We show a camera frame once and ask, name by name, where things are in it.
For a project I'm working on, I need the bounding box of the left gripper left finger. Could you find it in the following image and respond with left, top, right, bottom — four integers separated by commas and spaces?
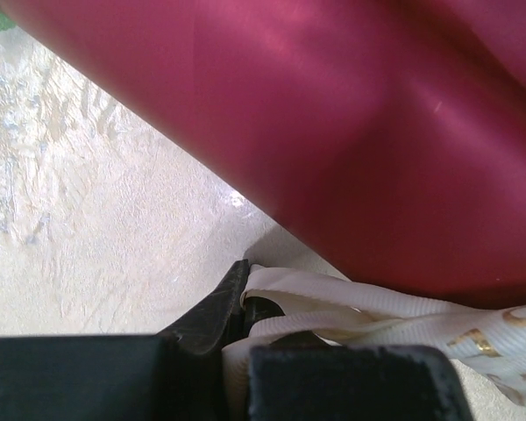
0, 260, 250, 420

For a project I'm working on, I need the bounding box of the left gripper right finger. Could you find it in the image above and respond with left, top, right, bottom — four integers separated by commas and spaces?
243, 330, 473, 420

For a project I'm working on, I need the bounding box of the cream ribbon gold lettering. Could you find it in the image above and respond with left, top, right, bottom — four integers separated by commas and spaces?
223, 266, 526, 412

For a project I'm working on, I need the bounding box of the red wrapping paper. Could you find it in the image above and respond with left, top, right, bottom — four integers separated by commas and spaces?
0, 0, 526, 309

